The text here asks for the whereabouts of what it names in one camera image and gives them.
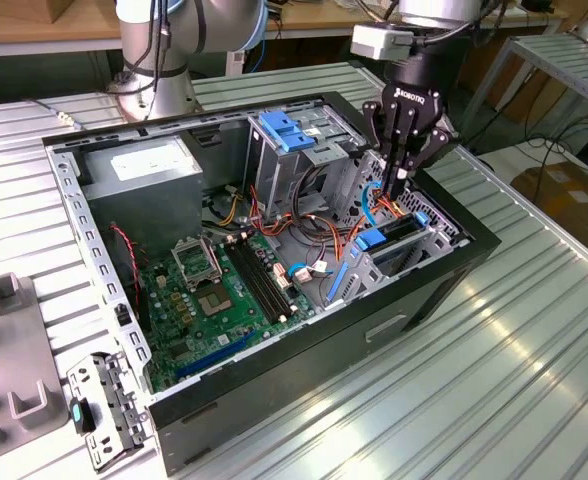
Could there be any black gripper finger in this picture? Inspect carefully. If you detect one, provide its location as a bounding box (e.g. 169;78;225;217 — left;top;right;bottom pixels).
398;106;457;199
362;98;401;197

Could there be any orange red yellow power wire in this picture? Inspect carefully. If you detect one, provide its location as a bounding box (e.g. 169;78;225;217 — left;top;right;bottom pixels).
371;192;413;219

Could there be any blue SATA wire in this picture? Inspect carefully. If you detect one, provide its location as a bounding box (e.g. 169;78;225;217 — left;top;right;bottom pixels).
359;178;390;227

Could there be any hard disk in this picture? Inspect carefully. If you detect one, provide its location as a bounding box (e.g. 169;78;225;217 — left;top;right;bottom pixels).
326;212;433;304

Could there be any metal disk bay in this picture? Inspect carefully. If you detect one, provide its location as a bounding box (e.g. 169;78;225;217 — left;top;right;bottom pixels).
323;149;468;309

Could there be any metal drive cage blue latch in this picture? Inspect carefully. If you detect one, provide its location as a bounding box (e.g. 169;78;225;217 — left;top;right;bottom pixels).
246;109;368;221

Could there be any metal slat side table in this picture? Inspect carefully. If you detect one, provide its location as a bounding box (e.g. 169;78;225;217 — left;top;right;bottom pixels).
461;33;588;144

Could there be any brown cardboard box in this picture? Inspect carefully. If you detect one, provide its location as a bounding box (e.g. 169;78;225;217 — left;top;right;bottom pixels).
511;159;588;261

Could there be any black RAM slot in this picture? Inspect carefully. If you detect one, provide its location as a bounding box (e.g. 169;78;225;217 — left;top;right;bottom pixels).
226;237;285;324
238;233;298;319

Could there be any black open PC case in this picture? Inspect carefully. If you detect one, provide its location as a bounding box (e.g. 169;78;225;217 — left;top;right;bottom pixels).
41;89;503;476

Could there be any metal socket cover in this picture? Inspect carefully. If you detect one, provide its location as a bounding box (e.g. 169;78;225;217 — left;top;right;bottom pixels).
171;234;224;290

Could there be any grey power supply unit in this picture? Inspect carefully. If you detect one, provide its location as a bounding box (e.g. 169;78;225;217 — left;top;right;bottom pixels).
81;137;205;251

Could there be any green motherboard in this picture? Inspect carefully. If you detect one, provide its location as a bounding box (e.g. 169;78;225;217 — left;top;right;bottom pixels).
141;232;315;394

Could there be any blue expansion slot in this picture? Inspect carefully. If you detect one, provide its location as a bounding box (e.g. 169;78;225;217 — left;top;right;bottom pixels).
176;329;255;381

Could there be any black case fan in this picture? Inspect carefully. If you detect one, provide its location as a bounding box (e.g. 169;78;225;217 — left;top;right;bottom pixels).
111;219;151;331

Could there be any wooden desk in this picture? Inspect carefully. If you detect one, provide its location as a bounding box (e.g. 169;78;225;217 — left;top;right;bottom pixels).
0;0;570;56

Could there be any grey parts rack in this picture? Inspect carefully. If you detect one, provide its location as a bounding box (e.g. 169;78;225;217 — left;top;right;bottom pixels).
0;273;71;454

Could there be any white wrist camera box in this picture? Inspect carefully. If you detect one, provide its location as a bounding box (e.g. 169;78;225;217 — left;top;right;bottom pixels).
351;23;416;60

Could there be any multicolour wire bundle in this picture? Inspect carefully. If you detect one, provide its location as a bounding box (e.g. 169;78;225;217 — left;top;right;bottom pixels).
201;164;365;261

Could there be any thin blue wire white plug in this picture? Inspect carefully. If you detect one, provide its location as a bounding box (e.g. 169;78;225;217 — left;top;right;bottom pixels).
286;259;335;284

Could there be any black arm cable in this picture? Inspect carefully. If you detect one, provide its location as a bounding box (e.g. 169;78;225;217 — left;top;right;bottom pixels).
106;0;173;96

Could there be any red black fan wire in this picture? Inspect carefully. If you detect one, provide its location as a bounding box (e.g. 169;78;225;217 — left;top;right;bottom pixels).
111;224;143;301

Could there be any grey cable with metal plug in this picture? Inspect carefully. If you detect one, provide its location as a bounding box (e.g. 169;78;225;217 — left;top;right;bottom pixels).
23;97;71;132

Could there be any metal I/O bracket plate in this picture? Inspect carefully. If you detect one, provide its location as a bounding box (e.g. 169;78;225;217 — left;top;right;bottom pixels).
66;351;151;474

